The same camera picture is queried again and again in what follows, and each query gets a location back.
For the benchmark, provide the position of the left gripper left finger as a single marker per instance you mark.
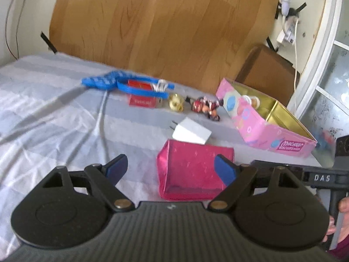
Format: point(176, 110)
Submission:
point(103, 180)

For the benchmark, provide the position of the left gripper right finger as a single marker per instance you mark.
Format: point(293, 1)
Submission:
point(238, 180)

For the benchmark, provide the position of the magenta paper box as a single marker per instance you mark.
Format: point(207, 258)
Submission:
point(186, 171)

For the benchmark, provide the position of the white charger plug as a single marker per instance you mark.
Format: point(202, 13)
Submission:
point(190, 131)

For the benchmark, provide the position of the red cartoon figure toy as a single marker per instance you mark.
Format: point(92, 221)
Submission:
point(206, 107)

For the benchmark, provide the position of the red card box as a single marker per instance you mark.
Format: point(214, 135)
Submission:
point(141, 101)

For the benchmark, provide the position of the blue polka-dot bow headband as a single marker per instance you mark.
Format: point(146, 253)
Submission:
point(118, 79)

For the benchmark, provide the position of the gold round trinket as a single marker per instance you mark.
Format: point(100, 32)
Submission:
point(176, 102)

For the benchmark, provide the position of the person's right hand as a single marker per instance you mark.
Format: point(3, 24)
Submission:
point(338, 229)

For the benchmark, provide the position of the pink macaron biscuit tin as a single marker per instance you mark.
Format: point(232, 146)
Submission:
point(270, 127)

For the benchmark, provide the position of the white pill bottle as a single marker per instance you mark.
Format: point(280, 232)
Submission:
point(252, 101)

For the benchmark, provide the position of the striped grey bed sheet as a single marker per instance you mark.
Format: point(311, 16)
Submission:
point(49, 119)

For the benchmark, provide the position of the brown woven chair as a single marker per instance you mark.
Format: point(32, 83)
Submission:
point(269, 73)

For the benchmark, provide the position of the wooden headboard panel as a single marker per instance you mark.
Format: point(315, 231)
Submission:
point(192, 42)

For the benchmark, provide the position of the white glass door frame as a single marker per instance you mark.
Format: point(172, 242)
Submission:
point(321, 99)

